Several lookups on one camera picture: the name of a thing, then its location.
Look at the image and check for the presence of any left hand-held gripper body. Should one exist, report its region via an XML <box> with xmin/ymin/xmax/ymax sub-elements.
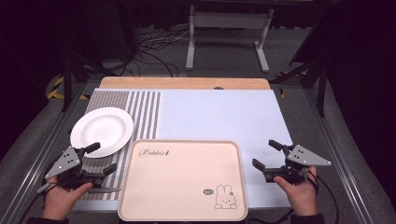
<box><xmin>44</xmin><ymin>146</ymin><xmax>106</xmax><ymax>189</ymax></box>

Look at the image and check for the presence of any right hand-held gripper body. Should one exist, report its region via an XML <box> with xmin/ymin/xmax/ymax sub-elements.
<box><xmin>263</xmin><ymin>144</ymin><xmax>332</xmax><ymax>186</ymax></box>

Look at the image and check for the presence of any person's right hand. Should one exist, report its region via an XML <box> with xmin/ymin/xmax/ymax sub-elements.
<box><xmin>273</xmin><ymin>166</ymin><xmax>318</xmax><ymax>217</ymax></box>

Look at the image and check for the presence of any person's left hand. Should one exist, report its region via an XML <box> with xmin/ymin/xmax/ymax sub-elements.
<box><xmin>41</xmin><ymin>175</ymin><xmax>94</xmax><ymax>221</ymax></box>

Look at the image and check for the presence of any white round plate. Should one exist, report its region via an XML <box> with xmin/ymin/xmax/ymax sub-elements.
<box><xmin>69</xmin><ymin>106</ymin><xmax>134</xmax><ymax>159</ymax></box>

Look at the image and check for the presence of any grey striped placemat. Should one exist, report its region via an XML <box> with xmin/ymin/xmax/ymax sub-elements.
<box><xmin>73</xmin><ymin>90</ymin><xmax>163</xmax><ymax>202</ymax></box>

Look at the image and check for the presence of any white table mat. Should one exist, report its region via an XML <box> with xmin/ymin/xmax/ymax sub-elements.
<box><xmin>73</xmin><ymin>88</ymin><xmax>294</xmax><ymax>213</ymax></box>

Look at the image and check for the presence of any yellow black floor tape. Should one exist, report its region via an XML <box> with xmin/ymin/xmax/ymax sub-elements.
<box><xmin>46</xmin><ymin>76</ymin><xmax>91</xmax><ymax>101</ymax></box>

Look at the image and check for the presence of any pink rabbit print tray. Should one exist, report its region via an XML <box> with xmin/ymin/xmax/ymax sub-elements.
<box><xmin>117</xmin><ymin>139</ymin><xmax>249</xmax><ymax>222</ymax></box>

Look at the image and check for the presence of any black tripod stand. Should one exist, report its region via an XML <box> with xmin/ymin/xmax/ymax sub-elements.
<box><xmin>60</xmin><ymin>43</ymin><xmax>117</xmax><ymax>113</ymax></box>
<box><xmin>270</xmin><ymin>57</ymin><xmax>329</xmax><ymax>119</ymax></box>

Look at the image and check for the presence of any wooden table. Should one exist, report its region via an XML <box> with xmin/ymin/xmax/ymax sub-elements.
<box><xmin>99</xmin><ymin>76</ymin><xmax>272</xmax><ymax>91</ymax></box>

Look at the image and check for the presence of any grey metal stand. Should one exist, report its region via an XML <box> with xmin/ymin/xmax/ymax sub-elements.
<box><xmin>185</xmin><ymin>4</ymin><xmax>276</xmax><ymax>74</ymax></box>

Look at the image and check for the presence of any aluminium floor rail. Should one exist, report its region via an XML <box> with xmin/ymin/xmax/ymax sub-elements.
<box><xmin>0</xmin><ymin>83</ymin><xmax>94</xmax><ymax>224</ymax></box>
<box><xmin>304</xmin><ymin>88</ymin><xmax>375</xmax><ymax>224</ymax></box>

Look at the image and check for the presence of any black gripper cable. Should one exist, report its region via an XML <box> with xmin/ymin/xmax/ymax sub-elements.
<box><xmin>306</xmin><ymin>170</ymin><xmax>340</xmax><ymax>224</ymax></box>
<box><xmin>18</xmin><ymin>182</ymin><xmax>59</xmax><ymax>224</ymax></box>

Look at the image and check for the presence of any bundle of floor cables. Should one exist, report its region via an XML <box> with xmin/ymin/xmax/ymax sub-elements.
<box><xmin>124</xmin><ymin>23</ymin><xmax>191</xmax><ymax>77</ymax></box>

